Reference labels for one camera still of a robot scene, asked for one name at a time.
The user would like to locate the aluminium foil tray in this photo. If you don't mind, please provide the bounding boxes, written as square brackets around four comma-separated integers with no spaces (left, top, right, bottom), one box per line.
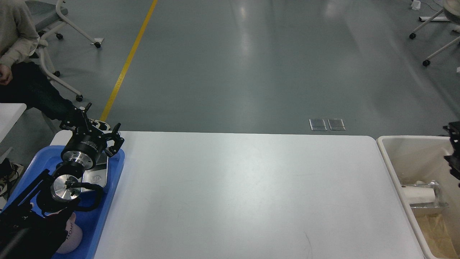
[401,180,447,209]

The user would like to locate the left floor outlet plate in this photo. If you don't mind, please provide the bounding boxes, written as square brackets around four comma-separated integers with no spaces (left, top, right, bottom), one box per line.
[309,119,327,131]

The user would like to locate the brown paper in bin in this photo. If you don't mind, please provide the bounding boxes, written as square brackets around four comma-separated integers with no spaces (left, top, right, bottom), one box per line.
[415,214,459,259]

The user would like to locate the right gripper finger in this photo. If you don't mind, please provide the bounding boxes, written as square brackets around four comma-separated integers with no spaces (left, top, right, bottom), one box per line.
[444,155,460,180]
[442,121,460,146]

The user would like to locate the white paper cup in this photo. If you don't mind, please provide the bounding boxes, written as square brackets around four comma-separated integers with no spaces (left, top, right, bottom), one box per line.
[401,185,436,205]

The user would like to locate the beige plastic bin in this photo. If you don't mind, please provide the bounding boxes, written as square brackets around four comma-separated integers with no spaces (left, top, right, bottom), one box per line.
[377,136,459,259]

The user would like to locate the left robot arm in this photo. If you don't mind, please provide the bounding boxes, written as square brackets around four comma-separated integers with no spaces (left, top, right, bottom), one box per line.
[1,103,125,259]

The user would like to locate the white side table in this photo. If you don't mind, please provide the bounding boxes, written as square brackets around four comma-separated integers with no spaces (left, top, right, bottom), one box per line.
[0,103,26,142]

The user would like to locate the grey office chair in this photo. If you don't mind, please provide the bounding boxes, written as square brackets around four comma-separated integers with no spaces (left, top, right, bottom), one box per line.
[25,0,105,102]

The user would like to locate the stainless steel rectangular box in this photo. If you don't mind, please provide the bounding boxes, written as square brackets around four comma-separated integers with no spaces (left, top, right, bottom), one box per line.
[80,152,110,193]

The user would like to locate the blue plastic tray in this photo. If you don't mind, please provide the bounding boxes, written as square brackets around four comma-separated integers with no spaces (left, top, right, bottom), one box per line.
[4,145,125,259]

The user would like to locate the black cables at left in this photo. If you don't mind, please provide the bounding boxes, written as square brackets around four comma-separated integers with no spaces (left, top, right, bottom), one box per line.
[0,158,24,198]

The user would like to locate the right floor outlet plate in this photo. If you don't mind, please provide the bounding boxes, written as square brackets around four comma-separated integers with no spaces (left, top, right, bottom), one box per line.
[327,118,346,131]

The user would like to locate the white chair base right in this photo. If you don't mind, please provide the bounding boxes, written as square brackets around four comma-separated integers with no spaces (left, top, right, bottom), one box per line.
[408,0,460,67]

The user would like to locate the pink ribbed mug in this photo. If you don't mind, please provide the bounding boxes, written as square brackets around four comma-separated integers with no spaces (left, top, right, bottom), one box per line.
[56,213,83,254]

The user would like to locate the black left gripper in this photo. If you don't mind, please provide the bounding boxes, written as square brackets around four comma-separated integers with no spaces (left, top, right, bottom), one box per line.
[59,102,125,170]

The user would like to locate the floor outlet plate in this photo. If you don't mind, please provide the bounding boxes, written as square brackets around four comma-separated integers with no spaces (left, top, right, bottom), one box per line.
[327,118,346,131]
[309,119,327,131]

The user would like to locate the person in dark jeans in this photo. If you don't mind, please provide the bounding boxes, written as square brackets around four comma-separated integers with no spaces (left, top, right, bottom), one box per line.
[0,0,111,131]

